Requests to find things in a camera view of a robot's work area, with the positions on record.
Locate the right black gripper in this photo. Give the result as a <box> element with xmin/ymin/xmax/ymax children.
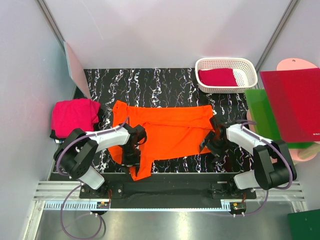
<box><xmin>198</xmin><ymin>130</ymin><xmax>231</xmax><ymax>163</ymax></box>

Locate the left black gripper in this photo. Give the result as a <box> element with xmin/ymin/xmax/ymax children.
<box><xmin>121</xmin><ymin>144</ymin><xmax>141</xmax><ymax>176</ymax></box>

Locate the orange t shirt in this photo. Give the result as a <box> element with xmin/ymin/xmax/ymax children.
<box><xmin>112</xmin><ymin>100</ymin><xmax>213</xmax><ymax>181</ymax></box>

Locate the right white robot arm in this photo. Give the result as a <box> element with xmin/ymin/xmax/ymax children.
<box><xmin>199</xmin><ymin>117</ymin><xmax>297</xmax><ymax>199</ymax></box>

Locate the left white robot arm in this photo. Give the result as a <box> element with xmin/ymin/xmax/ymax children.
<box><xmin>53</xmin><ymin>122</ymin><xmax>147</xmax><ymax>198</ymax></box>

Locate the folded black t shirt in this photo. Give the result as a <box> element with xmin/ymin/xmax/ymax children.
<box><xmin>49</xmin><ymin>108</ymin><xmax>104</xmax><ymax>144</ymax></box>

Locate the green plastic board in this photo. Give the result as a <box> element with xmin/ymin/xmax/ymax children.
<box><xmin>244</xmin><ymin>88</ymin><xmax>316</xmax><ymax>150</ymax></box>

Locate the dark red t shirt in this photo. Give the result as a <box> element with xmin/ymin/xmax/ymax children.
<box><xmin>198</xmin><ymin>68</ymin><xmax>238</xmax><ymax>87</ymax></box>

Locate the white plastic basket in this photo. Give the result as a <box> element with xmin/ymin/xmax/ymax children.
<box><xmin>195</xmin><ymin>57</ymin><xmax>258</xmax><ymax>94</ymax></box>

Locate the folded pink t shirt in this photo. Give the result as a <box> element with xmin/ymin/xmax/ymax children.
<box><xmin>50</xmin><ymin>98</ymin><xmax>101</xmax><ymax>138</ymax></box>

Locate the red plastic board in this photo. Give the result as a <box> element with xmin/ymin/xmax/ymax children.
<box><xmin>260</xmin><ymin>68</ymin><xmax>320</xmax><ymax>143</ymax></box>

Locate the pink wooden stand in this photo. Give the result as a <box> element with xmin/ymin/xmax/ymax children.
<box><xmin>246</xmin><ymin>58</ymin><xmax>320</xmax><ymax>164</ymax></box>

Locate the dark green board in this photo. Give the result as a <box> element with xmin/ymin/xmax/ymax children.
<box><xmin>287</xmin><ymin>209</ymin><xmax>320</xmax><ymax>240</ymax></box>

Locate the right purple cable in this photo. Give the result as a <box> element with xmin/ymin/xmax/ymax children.
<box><xmin>234</xmin><ymin>119</ymin><xmax>294</xmax><ymax>216</ymax></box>

